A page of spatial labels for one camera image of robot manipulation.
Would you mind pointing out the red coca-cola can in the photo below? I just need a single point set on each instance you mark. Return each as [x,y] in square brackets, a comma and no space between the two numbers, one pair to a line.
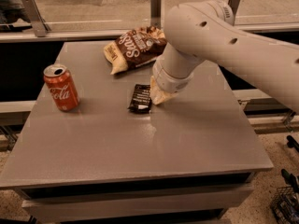
[61,86]

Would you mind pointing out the brown white chip bag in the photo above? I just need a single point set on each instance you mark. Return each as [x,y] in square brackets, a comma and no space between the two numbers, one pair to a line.
[135,48]

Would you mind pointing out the black rxbar chocolate bar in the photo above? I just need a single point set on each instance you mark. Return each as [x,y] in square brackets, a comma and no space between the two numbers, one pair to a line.
[140,101]

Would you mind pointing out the grey table drawer unit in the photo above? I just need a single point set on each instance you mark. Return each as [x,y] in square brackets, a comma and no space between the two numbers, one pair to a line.
[192,202]

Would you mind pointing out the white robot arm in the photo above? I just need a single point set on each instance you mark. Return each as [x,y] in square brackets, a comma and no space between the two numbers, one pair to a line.
[204,31]

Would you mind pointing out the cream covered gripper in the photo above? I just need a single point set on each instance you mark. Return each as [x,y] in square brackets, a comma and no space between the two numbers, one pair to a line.
[169,78]

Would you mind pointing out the person sitting in background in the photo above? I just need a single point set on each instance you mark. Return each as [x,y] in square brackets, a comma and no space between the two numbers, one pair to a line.
[10,12]

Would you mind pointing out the black wire basket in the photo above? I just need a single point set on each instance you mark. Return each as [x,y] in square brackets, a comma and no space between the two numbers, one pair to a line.
[285,206]

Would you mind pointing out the middle metal railing bracket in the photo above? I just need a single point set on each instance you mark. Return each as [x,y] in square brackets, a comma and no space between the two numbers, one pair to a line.
[155,12]

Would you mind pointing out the left metal railing bracket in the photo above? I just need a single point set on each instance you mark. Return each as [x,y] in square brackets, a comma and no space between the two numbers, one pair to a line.
[35,18]

